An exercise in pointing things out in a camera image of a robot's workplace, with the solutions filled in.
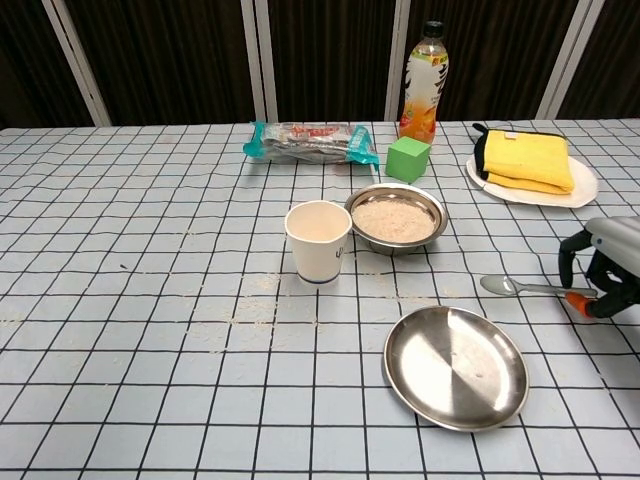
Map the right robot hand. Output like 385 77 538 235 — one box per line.
558 216 640 321

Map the steel bowl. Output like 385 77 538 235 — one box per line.
343 183 449 256

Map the uncooked rice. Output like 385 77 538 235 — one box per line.
351 197 437 241

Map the white paper cup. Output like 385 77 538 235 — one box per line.
284 199 353 289

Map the white paper plate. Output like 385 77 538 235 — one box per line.
465 154 600 209

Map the folded yellow towel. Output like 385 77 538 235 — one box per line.
472 122 576 196

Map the steel plate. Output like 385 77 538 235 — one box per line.
382 305 530 433

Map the green cube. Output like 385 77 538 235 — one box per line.
384 137 431 184

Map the orange drink bottle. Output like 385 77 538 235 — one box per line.
398 20 450 144

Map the teal snack packet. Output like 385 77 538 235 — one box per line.
242 120 381 174

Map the checkered tablecloth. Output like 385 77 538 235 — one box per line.
0 118 640 480

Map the double white partition post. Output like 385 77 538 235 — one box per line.
239 0 280 124

